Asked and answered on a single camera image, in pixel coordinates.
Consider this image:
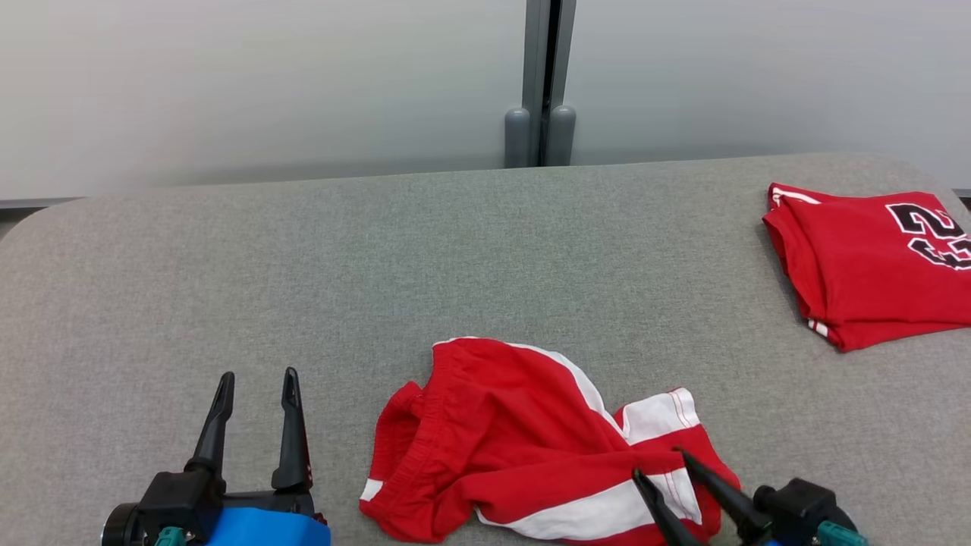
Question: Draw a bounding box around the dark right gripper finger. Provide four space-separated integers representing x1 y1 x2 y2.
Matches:
675 447 771 543
632 468 702 546

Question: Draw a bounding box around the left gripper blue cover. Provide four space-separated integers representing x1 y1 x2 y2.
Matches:
101 367 332 546

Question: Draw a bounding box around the red shorts white stripe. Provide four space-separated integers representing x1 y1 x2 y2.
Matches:
359 337 743 545

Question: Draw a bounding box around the red white jersey shirt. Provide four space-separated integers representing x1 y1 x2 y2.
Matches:
762 182 971 353

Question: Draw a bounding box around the right camera cable teal plug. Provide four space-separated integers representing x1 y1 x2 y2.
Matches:
815 520 869 546

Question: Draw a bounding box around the grey partition post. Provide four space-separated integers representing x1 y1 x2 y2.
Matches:
504 0 577 169

